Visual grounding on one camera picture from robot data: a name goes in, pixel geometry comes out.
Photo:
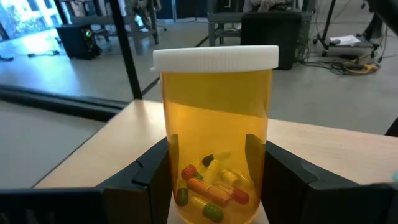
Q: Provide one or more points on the wooden shelf board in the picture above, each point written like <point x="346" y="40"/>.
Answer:
<point x="326" y="149"/>

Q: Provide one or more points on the black cabinet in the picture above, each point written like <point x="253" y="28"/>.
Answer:
<point x="270" y="40"/>

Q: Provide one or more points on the large amber pill bottle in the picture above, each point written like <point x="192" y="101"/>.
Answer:
<point x="214" y="109"/>

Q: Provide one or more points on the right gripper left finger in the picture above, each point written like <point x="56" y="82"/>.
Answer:
<point x="140" y="196"/>

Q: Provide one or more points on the black computer tower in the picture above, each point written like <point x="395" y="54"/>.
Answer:
<point x="74" y="40"/>

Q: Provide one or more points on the black upright shelf post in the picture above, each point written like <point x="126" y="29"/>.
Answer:
<point x="126" y="56"/>

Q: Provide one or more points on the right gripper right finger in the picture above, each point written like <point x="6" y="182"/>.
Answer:
<point x="304" y="199"/>

